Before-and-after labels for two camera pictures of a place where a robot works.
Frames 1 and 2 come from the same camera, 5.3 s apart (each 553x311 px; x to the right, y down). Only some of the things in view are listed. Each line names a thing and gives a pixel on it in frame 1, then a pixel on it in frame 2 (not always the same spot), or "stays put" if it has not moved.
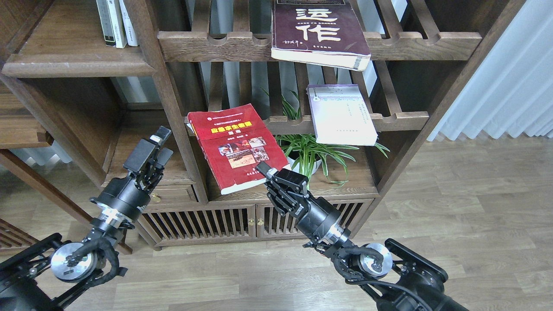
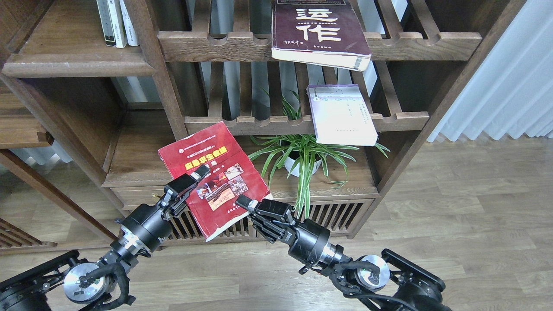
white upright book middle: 118,23 stays put
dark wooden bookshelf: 344,92 stays put
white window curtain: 512,90 stays put
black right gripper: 317,218 to 308,242
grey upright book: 106,23 stays put
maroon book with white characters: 323,32 stays put
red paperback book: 235,140 to 212,202
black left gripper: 122,198 to 147,226
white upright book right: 131,35 stays put
